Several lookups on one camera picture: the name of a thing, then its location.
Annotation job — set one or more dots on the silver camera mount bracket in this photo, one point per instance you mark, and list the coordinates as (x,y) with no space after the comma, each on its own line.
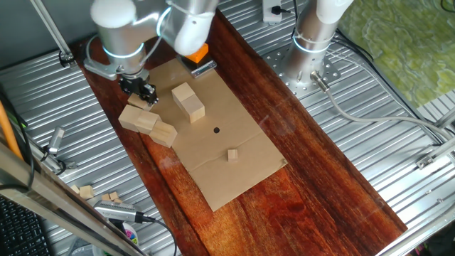
(101,69)

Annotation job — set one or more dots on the orange tube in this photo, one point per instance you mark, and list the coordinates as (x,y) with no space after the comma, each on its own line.
(6,129)

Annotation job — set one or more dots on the silver robot mounting plate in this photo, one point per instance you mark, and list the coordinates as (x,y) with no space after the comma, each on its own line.
(332,69)

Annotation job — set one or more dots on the brown cardboard sheet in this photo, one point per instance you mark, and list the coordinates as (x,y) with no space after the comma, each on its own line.
(220,149)

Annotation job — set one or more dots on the aluminium frame beam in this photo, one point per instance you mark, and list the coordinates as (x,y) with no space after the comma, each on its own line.
(53,206)

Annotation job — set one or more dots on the thin metal stand rod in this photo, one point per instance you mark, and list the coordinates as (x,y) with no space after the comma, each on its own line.
(53,32)

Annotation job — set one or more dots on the reddish brown wooden board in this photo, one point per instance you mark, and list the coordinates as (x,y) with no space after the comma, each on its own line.
(284,199)

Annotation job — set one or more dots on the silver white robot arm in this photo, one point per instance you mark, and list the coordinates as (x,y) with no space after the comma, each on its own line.
(309,42)

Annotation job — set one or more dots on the silver ridged camera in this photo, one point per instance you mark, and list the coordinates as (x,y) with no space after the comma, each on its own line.
(113,211)

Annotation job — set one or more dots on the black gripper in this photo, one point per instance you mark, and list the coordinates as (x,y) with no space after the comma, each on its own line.
(135,84)

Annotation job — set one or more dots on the white power strip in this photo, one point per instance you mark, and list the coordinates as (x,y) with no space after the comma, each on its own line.
(269,14)

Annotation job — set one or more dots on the aluminium profile rail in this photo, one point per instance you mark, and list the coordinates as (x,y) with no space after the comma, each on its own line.
(448,119)
(440,151)

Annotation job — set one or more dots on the silver camera on stand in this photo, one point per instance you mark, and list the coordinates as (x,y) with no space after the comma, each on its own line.
(57,138)

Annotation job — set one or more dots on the metal camera stand bracket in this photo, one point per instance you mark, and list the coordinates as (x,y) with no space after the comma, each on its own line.
(67,165)

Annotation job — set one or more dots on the orange emergency stop button box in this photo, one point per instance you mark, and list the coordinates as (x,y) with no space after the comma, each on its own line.
(199,55)

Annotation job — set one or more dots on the small wooden cube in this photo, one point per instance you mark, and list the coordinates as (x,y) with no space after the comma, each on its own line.
(86,192)
(75,188)
(232,155)

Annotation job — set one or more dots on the tiny wooden cube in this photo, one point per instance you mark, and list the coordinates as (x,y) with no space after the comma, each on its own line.
(106,196)
(113,195)
(118,201)

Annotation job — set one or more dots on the black keyboard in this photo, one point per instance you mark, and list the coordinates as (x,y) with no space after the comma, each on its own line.
(17,234)

